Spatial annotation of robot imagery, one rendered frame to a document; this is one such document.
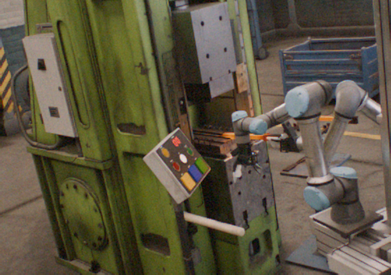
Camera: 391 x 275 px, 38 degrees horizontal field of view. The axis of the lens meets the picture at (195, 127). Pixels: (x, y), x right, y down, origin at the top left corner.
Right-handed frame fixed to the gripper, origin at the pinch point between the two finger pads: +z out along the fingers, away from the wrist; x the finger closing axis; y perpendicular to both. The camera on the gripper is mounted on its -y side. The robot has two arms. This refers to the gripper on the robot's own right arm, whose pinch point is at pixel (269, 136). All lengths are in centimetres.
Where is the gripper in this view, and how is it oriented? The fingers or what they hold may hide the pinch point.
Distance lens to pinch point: 320.2
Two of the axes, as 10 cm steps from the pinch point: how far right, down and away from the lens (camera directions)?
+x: 6.8, -3.4, 6.5
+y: 2.0, 9.4, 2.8
